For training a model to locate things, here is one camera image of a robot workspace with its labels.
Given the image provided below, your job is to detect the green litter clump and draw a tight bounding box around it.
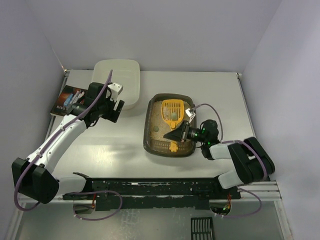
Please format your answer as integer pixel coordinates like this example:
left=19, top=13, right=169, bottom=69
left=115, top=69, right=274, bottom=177
left=153, top=126, right=160, bottom=132
left=170, top=112, right=178, bottom=121

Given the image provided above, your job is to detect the yellow litter scoop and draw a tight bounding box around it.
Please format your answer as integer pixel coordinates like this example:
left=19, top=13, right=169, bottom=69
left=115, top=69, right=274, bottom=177
left=160, top=98, right=186, bottom=153

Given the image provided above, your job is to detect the dark brown litter box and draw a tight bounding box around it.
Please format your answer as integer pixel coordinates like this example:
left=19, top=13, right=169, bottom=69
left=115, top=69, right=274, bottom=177
left=143, top=93, right=196, bottom=158

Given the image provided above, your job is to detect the white plastic bin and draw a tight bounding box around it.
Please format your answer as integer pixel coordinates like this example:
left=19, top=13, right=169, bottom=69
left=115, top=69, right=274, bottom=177
left=91, top=59, right=141, bottom=110

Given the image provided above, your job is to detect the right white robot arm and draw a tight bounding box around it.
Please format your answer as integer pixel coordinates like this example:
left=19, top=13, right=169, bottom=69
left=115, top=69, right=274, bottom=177
left=163, top=119, right=275, bottom=189

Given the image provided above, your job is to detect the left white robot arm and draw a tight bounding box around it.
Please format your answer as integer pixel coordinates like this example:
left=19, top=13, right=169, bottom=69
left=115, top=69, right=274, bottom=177
left=11, top=82, right=125, bottom=211

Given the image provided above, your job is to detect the dark book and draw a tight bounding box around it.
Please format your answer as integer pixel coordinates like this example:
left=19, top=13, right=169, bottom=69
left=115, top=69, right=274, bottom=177
left=50, top=85, right=87, bottom=116

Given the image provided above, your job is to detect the black vent grille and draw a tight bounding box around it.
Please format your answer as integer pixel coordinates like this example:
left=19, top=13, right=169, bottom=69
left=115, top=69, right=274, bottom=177
left=190, top=217, right=216, bottom=240

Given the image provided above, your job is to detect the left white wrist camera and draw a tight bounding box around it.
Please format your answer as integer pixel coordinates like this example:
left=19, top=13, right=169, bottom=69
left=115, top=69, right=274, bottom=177
left=107, top=82, right=123, bottom=102

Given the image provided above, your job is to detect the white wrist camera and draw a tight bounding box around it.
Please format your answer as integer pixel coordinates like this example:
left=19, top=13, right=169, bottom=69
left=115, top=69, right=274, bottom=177
left=185, top=108, right=196, bottom=124
left=107, top=82, right=123, bottom=102

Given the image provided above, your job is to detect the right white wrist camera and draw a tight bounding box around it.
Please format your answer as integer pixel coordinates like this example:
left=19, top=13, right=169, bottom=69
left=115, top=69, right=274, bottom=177
left=185, top=108, right=196, bottom=124

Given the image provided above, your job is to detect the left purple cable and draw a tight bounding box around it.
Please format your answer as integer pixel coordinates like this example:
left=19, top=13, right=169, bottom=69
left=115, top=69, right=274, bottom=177
left=13, top=69, right=123, bottom=221

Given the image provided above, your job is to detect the purple cable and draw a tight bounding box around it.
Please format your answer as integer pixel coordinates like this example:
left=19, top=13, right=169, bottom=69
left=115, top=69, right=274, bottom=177
left=13, top=69, right=123, bottom=221
left=192, top=103, right=268, bottom=219

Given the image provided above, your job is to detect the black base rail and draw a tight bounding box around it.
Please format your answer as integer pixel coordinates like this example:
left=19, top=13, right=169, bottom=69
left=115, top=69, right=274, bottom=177
left=62, top=177, right=241, bottom=211

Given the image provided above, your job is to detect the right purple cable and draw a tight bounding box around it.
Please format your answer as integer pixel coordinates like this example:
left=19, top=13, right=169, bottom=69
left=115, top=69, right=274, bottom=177
left=192, top=103, right=268, bottom=219

